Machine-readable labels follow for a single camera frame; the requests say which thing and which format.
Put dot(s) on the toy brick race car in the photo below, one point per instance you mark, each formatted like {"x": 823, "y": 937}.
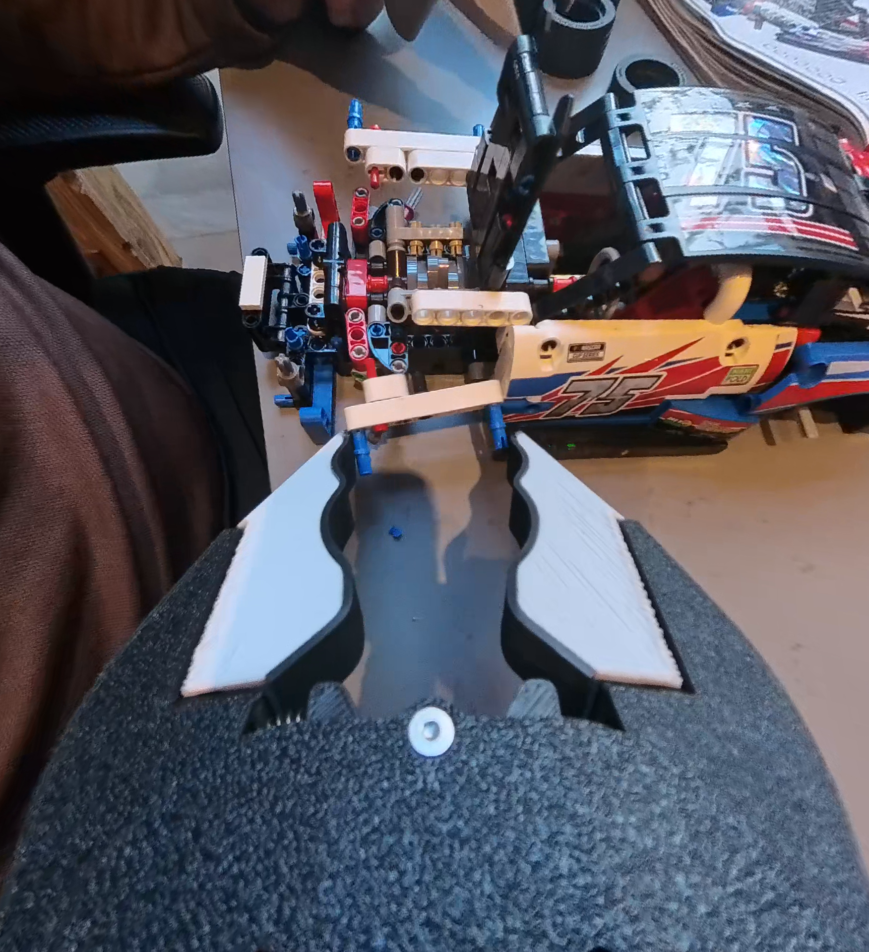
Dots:
{"x": 628, "y": 372}

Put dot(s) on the white beam assembly with pins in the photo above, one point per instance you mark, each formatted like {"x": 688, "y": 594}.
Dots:
{"x": 434, "y": 405}

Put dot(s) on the person's left forearm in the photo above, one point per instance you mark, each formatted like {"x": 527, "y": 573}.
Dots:
{"x": 107, "y": 33}

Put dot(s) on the black chair armrest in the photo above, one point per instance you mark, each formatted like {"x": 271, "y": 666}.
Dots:
{"x": 107, "y": 126}

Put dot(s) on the person's brown shirt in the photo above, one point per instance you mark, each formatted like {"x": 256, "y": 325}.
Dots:
{"x": 70, "y": 483}

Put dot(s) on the black trousers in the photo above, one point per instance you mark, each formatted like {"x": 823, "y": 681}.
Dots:
{"x": 196, "y": 372}

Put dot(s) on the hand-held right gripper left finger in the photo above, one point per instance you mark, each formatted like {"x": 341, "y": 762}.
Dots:
{"x": 271, "y": 595}

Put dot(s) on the black toy tyre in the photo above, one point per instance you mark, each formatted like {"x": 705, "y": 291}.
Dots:
{"x": 646, "y": 74}
{"x": 579, "y": 37}

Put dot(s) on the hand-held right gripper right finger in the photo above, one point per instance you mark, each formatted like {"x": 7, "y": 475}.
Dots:
{"x": 591, "y": 595}

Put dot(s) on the grey desk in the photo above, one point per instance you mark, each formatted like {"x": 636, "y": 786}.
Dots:
{"x": 777, "y": 558}

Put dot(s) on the wooden board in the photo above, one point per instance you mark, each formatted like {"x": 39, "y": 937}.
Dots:
{"x": 114, "y": 223}

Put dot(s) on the toy car instruction booklet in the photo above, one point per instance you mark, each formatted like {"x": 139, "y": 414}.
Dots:
{"x": 814, "y": 44}

